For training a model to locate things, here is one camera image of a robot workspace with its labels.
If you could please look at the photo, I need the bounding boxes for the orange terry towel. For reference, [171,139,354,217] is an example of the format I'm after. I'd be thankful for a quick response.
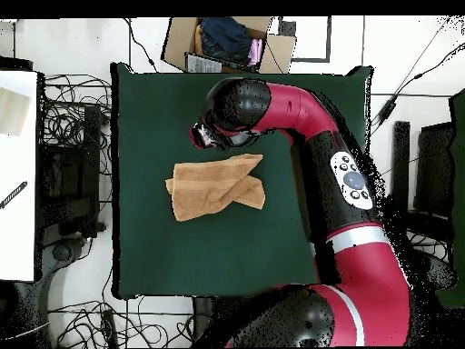
[164,153,267,223]

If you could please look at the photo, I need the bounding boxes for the printed paper label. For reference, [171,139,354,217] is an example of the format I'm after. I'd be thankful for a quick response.
[184,53,223,75]

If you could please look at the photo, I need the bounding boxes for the tan cloth in box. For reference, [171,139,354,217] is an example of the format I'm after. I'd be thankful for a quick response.
[193,24,204,57]

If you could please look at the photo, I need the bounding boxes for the cardboard box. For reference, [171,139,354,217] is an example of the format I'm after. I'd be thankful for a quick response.
[160,15,297,75]

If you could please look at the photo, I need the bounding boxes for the blue jeans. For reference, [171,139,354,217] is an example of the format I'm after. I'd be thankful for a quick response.
[198,16,254,67]

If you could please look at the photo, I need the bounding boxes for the pink garment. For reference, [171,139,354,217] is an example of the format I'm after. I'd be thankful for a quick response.
[247,37,263,67]

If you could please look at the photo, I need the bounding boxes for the black equipment stand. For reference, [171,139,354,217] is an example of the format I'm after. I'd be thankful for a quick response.
[37,105,107,239]
[389,120,457,250]

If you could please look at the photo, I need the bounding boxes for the dark green table cloth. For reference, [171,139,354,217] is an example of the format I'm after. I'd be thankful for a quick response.
[110,62,374,300]

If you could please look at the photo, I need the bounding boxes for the black office chair base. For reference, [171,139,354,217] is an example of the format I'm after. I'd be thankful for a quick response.
[413,246,458,292]
[10,235,92,346]

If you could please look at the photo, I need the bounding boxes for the beige paper sheet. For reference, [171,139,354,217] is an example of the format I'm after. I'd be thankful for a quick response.
[0,86,33,138]

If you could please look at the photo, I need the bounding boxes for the black power adapter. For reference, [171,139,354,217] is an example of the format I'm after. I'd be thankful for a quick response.
[376,98,398,125]

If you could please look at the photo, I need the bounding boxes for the black striped stick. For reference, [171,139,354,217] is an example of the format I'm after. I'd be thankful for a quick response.
[0,180,29,211]

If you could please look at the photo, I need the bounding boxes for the white side table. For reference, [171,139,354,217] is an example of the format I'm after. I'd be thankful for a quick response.
[0,69,40,283]

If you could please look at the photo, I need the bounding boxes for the black power strip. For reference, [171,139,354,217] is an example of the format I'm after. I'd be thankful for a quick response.
[100,307,118,348]

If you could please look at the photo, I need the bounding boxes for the black floor cable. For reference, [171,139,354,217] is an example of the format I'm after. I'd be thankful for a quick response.
[123,17,159,73]

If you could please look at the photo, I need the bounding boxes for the black cable tangle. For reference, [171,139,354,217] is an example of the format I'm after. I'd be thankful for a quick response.
[42,73,113,175]
[46,295,197,348]
[384,203,451,263]

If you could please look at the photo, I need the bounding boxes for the long black adapter cable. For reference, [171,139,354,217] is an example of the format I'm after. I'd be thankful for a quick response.
[370,15,465,135]

